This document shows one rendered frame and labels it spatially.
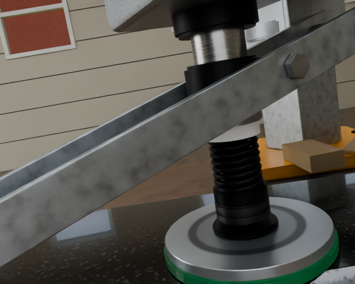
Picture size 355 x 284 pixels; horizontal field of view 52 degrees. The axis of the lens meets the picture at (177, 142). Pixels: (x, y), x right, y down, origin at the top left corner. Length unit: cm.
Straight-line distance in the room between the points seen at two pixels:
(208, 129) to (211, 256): 15
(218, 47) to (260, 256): 23
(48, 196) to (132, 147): 8
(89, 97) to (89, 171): 631
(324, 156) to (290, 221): 60
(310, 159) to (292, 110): 28
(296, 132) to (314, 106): 10
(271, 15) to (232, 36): 85
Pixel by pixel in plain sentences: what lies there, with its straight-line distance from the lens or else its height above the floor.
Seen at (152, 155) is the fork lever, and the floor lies 103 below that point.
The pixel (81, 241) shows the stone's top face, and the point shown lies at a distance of 62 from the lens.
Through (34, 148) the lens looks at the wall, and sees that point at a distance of 695.
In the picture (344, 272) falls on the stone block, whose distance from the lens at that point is 45.
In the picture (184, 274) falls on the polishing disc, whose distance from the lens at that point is 44.
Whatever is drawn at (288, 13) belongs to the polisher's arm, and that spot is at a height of 117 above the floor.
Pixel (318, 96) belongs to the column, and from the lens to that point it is 133.
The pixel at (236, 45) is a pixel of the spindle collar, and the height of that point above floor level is 112.
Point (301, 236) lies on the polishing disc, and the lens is 46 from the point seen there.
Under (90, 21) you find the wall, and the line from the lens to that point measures 670.
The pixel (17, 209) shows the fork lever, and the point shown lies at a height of 102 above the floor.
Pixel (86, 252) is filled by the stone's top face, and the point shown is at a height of 87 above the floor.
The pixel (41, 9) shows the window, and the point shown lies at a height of 259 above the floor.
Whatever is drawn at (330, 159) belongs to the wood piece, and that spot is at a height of 81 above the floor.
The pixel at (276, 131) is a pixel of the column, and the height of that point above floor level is 85.
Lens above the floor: 110
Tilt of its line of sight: 10 degrees down
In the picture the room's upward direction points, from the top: 10 degrees counter-clockwise
